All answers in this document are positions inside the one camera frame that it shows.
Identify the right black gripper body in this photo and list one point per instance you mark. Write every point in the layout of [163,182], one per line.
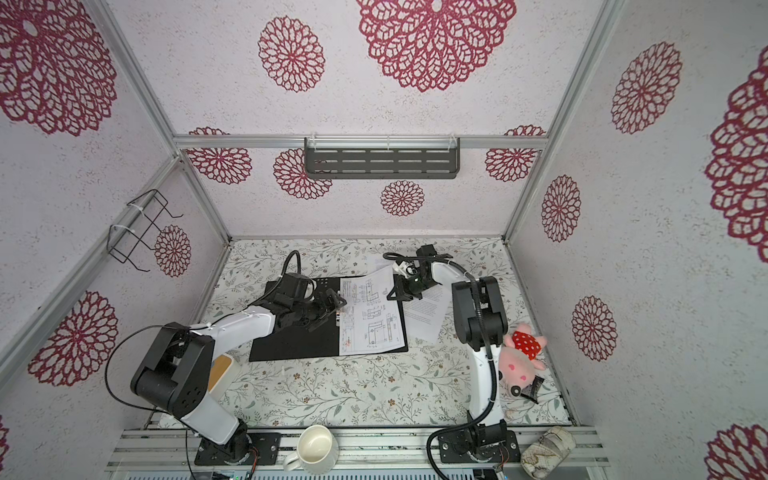
[413,288]

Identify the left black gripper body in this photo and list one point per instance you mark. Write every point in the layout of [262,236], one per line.
[310,311]

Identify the text printed paper sheet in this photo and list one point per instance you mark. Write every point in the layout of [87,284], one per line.
[424,317]
[380,260]

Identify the technical drawing paper sheet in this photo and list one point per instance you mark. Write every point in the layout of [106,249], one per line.
[369,323]

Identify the red black file folder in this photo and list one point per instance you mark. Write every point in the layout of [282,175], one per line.
[298,342]

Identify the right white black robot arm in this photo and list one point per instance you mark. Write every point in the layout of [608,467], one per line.
[480,323]

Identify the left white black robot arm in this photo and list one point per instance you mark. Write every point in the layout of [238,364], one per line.
[174,374]

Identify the wooden tray with white rim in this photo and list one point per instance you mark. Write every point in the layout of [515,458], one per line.
[224,371]

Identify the pink plush toy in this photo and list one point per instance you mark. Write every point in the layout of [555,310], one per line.
[519,362]

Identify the white ceramic mug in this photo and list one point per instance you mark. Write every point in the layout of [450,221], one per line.
[317,452]

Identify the small black object by plush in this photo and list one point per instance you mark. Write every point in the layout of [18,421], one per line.
[531,391]

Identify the marbled grey cup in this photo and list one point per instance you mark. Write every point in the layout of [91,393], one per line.
[544,455]

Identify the grey metal wall shelf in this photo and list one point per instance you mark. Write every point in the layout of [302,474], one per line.
[382,160]

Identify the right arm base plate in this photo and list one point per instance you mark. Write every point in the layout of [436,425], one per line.
[495,447]

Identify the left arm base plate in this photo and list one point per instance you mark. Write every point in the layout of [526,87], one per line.
[259,449]

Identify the black wire wall rack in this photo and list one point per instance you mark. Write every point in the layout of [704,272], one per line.
[124,239]

